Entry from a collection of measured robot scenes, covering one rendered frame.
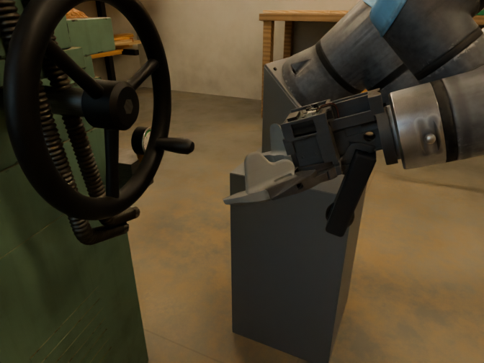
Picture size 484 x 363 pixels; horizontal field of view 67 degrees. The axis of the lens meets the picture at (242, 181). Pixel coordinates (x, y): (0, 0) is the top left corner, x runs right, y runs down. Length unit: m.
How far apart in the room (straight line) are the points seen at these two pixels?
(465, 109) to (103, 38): 0.61
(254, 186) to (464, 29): 0.32
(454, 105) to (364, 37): 0.41
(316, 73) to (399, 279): 0.93
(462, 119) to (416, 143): 0.05
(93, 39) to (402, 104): 0.55
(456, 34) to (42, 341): 0.78
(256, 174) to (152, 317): 0.94
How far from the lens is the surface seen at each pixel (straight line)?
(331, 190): 0.83
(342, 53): 0.81
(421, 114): 0.42
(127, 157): 0.84
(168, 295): 1.36
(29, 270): 0.69
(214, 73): 4.15
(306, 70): 0.83
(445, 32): 0.53
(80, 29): 0.73
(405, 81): 0.79
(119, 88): 0.47
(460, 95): 0.42
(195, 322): 1.27
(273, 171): 0.43
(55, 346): 0.80
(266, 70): 0.84
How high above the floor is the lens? 0.92
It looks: 26 degrees down
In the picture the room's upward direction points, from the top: straight up
